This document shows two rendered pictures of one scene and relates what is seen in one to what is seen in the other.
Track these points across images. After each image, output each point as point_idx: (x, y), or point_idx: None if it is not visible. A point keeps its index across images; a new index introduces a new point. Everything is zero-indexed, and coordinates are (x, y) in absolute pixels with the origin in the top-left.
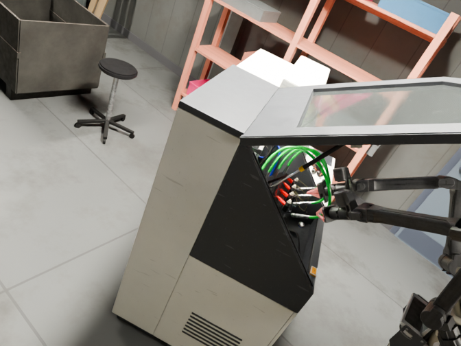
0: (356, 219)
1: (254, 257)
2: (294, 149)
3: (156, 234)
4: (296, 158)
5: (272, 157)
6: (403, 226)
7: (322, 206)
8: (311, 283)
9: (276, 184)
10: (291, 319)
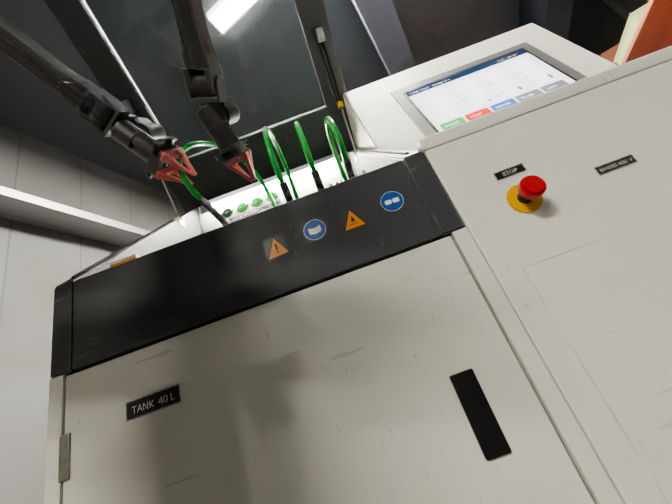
0: (93, 129)
1: None
2: (362, 162)
3: None
4: (367, 167)
5: (270, 200)
6: (15, 61)
7: (396, 158)
8: (77, 273)
9: (174, 208)
10: (50, 412)
